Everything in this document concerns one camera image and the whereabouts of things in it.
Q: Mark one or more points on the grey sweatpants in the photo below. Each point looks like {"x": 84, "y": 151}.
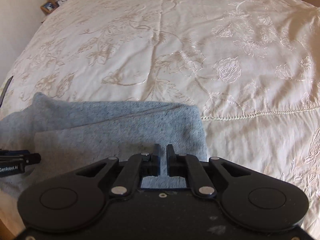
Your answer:
{"x": 72, "y": 135}

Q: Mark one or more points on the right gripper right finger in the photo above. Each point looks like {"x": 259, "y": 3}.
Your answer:
{"x": 191, "y": 169}

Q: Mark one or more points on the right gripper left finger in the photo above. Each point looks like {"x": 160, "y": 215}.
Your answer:
{"x": 132, "y": 172}

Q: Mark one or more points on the black smartphone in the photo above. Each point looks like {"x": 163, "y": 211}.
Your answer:
{"x": 5, "y": 90}

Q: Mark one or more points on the small white alarm clock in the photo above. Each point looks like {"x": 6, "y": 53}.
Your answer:
{"x": 60, "y": 2}

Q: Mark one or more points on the wooden picture frame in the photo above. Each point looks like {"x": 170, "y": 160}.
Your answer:
{"x": 49, "y": 7}

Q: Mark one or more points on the cream embroidered bedspread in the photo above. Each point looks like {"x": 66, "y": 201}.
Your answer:
{"x": 250, "y": 66}

